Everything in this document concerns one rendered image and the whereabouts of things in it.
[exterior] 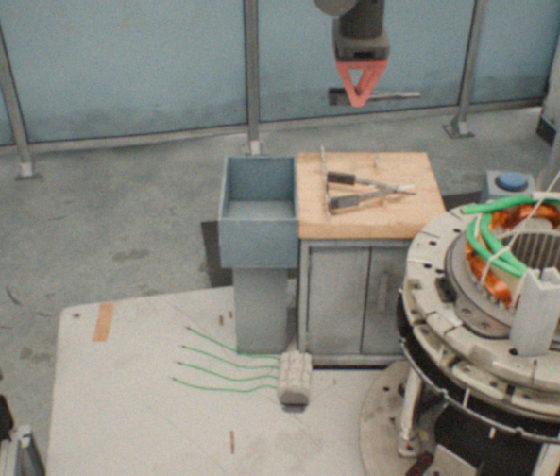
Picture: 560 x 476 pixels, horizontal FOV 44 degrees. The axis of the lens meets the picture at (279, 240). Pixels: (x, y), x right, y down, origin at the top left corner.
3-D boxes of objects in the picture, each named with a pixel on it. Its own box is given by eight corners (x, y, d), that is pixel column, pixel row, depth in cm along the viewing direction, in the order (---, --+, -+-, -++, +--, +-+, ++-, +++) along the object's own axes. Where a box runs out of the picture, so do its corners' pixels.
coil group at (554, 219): (510, 237, 83) (517, 209, 81) (504, 229, 84) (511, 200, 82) (558, 234, 84) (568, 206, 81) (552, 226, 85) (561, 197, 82)
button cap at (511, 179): (526, 190, 104) (528, 184, 103) (499, 188, 104) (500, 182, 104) (523, 177, 107) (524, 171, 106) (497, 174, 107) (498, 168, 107)
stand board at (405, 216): (298, 238, 93) (298, 224, 92) (296, 165, 108) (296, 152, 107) (448, 239, 93) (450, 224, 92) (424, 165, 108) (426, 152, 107)
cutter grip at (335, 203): (330, 210, 92) (330, 200, 91) (329, 207, 92) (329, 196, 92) (359, 206, 93) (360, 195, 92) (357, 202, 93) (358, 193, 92)
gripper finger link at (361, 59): (333, 114, 93) (336, 47, 87) (330, 91, 98) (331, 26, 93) (384, 113, 93) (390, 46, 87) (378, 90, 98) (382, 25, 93)
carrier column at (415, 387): (400, 445, 95) (418, 337, 83) (396, 431, 97) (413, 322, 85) (417, 444, 96) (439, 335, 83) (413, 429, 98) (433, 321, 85)
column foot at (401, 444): (415, 418, 99) (415, 415, 99) (420, 457, 94) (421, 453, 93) (394, 417, 99) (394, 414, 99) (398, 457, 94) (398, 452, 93)
